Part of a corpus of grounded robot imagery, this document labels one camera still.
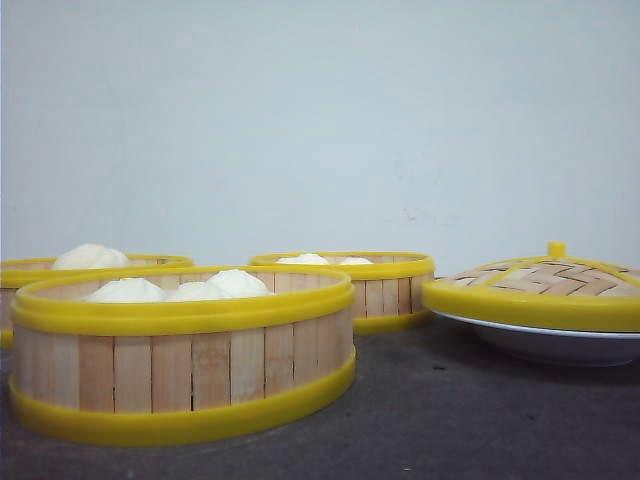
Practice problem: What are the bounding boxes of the white bun front right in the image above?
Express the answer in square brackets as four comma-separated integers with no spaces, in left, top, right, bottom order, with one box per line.
[206,269,272,299]

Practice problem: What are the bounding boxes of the white bun front left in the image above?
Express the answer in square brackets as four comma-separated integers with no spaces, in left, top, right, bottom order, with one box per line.
[85,278,167,303]

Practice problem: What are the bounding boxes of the white plate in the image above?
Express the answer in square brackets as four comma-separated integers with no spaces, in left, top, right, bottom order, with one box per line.
[435,310,639,367]

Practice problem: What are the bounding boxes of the white bun front middle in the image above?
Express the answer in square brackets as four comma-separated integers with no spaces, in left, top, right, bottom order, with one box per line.
[165,281,232,302]

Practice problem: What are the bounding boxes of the woven bamboo steamer lid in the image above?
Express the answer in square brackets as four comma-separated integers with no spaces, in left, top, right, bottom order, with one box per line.
[422,241,639,334]

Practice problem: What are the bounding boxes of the large white bun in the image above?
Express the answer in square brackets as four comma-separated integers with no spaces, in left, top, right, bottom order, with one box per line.
[51,243,131,270]

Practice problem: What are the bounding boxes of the white bun back right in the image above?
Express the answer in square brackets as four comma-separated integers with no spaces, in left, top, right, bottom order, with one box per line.
[339,256,373,265]

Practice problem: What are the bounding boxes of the white bun back left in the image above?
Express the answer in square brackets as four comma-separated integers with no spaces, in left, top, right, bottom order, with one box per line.
[276,253,330,265]

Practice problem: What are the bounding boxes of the bamboo steamer basket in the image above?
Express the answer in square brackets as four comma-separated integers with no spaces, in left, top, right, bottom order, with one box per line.
[9,265,356,446]

